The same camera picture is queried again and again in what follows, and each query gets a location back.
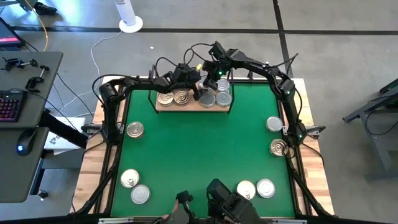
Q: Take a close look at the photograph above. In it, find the backlit black keyboard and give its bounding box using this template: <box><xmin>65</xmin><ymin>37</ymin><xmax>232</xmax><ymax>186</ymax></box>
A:
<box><xmin>0</xmin><ymin>90</ymin><xmax>27</xmax><ymax>123</ymax></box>

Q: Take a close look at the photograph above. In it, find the green white tuna can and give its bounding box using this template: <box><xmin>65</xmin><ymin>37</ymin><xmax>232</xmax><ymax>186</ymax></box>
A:
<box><xmin>269</xmin><ymin>138</ymin><xmax>289</xmax><ymax>157</ymax></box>
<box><xmin>199</xmin><ymin>92</ymin><xmax>217</xmax><ymax>109</ymax></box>
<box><xmin>265</xmin><ymin>115</ymin><xmax>284</xmax><ymax>133</ymax></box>
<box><xmin>256</xmin><ymin>178</ymin><xmax>276</xmax><ymax>199</ymax></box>
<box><xmin>215</xmin><ymin>91</ymin><xmax>233</xmax><ymax>108</ymax></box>
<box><xmin>130</xmin><ymin>184</ymin><xmax>151</xmax><ymax>205</ymax></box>
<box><xmin>197</xmin><ymin>77</ymin><xmax>214</xmax><ymax>93</ymax></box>
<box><xmin>216</xmin><ymin>77</ymin><xmax>231</xmax><ymax>93</ymax></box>

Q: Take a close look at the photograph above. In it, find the silver metal bracket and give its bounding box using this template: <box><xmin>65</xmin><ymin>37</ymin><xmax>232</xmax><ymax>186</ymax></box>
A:
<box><xmin>98</xmin><ymin>217</ymin><xmax>135</xmax><ymax>224</ymax></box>
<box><xmin>271</xmin><ymin>218</ymin><xmax>308</xmax><ymax>224</ymax></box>

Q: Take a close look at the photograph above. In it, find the dark laptop screen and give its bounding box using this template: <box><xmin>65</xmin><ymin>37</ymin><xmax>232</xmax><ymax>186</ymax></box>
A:
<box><xmin>0</xmin><ymin>17</ymin><xmax>26</xmax><ymax>48</ymax></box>

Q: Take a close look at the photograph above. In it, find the black clamp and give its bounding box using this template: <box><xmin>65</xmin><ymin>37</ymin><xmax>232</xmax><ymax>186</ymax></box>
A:
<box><xmin>24</xmin><ymin>64</ymin><xmax>50</xmax><ymax>93</ymax></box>
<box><xmin>1</xmin><ymin>57</ymin><xmax>39</xmax><ymax>71</ymax></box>

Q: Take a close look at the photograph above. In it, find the black frame wooden shelf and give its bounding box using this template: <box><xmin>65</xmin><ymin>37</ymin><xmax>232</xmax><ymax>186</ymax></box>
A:
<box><xmin>147</xmin><ymin>63</ymin><xmax>236</xmax><ymax>115</ymax></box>

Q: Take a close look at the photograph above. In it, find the green table mat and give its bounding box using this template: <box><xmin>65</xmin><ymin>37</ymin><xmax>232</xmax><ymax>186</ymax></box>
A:
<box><xmin>111</xmin><ymin>82</ymin><xmax>295</xmax><ymax>218</ymax></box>

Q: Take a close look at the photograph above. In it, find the white tower fan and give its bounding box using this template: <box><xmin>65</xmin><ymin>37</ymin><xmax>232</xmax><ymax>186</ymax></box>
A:
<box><xmin>113</xmin><ymin>0</ymin><xmax>144</xmax><ymax>34</ymax></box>

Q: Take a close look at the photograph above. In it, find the black side bracket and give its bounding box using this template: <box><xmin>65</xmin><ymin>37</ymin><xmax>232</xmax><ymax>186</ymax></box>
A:
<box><xmin>81</xmin><ymin>123</ymin><xmax>102</xmax><ymax>136</ymax></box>
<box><xmin>306</xmin><ymin>124</ymin><xmax>327</xmax><ymax>138</ymax></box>

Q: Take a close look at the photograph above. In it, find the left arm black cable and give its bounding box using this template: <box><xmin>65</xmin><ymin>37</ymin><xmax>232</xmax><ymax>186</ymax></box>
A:
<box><xmin>92</xmin><ymin>57</ymin><xmax>178</xmax><ymax>105</ymax></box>

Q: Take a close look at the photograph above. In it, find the person's foot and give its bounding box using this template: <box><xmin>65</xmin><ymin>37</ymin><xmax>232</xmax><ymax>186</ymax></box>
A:
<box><xmin>33</xmin><ymin>1</ymin><xmax>58</xmax><ymax>16</ymax></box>

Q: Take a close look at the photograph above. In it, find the small black gadget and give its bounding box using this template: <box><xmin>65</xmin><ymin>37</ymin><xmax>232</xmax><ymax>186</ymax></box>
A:
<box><xmin>175</xmin><ymin>190</ymin><xmax>195</xmax><ymax>207</ymax></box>

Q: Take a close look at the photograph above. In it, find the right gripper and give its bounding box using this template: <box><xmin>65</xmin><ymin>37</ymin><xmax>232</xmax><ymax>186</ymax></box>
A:
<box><xmin>206</xmin><ymin>60</ymin><xmax>233</xmax><ymax>91</ymax></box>

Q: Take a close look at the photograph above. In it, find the black stand cable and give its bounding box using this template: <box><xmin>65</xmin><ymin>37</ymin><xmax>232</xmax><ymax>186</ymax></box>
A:
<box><xmin>364</xmin><ymin>95</ymin><xmax>398</xmax><ymax>136</ymax></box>

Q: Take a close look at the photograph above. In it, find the white floor cable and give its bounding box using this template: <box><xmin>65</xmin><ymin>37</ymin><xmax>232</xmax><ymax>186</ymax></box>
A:
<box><xmin>55</xmin><ymin>29</ymin><xmax>124</xmax><ymax>118</ymax></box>

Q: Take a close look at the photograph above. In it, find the black computer mouse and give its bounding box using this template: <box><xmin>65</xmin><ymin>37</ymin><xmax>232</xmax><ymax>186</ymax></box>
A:
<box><xmin>16</xmin><ymin>129</ymin><xmax>37</xmax><ymax>157</ymax></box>

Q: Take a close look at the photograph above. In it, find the black aluminium table frame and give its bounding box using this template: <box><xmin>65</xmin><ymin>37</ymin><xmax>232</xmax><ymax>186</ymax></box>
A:
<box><xmin>70</xmin><ymin>76</ymin><xmax>336</xmax><ymax>220</ymax></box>

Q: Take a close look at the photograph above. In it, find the grey desk foot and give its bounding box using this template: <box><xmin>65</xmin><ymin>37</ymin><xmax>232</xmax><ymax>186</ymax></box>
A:
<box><xmin>41</xmin><ymin>149</ymin><xmax>86</xmax><ymax>170</ymax></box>

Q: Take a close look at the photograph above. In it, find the white paper box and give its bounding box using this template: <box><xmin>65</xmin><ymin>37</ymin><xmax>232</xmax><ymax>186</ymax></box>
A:
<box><xmin>43</xmin><ymin>116</ymin><xmax>86</xmax><ymax>156</ymax></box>

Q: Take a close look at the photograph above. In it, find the grey desk panel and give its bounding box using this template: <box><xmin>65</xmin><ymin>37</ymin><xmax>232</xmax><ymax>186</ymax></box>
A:
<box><xmin>0</xmin><ymin>51</ymin><xmax>64</xmax><ymax>129</ymax></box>

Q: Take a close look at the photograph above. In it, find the dark grey metal stand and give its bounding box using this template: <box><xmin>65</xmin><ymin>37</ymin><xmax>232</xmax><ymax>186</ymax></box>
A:
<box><xmin>341</xmin><ymin>77</ymin><xmax>398</xmax><ymax>181</ymax></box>

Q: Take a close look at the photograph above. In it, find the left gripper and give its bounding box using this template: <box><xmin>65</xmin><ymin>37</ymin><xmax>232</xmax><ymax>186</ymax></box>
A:
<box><xmin>183</xmin><ymin>70</ymin><xmax>203</xmax><ymax>101</ymax></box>

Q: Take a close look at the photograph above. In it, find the blue pink salmon can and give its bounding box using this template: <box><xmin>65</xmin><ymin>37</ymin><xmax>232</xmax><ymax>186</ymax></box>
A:
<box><xmin>157</xmin><ymin>91</ymin><xmax>175</xmax><ymax>108</ymax></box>
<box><xmin>126</xmin><ymin>121</ymin><xmax>145</xmax><ymax>139</ymax></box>
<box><xmin>236</xmin><ymin>180</ymin><xmax>257</xmax><ymax>201</ymax></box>
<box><xmin>120</xmin><ymin>168</ymin><xmax>141</xmax><ymax>189</ymax></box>
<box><xmin>173</xmin><ymin>88</ymin><xmax>191</xmax><ymax>106</ymax></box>

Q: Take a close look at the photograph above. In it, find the yellow floor cable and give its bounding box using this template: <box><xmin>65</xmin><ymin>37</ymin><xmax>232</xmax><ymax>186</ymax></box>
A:
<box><xmin>24</xmin><ymin>0</ymin><xmax>49</xmax><ymax>52</ymax></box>

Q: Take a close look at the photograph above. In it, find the black bulky device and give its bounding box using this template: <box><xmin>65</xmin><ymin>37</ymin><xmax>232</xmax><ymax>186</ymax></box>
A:
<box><xmin>206</xmin><ymin>177</ymin><xmax>261</xmax><ymax>224</ymax></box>

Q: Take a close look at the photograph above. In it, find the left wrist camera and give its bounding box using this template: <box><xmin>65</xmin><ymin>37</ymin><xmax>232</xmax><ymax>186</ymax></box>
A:
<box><xmin>173</xmin><ymin>63</ymin><xmax>194</xmax><ymax>82</ymax></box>

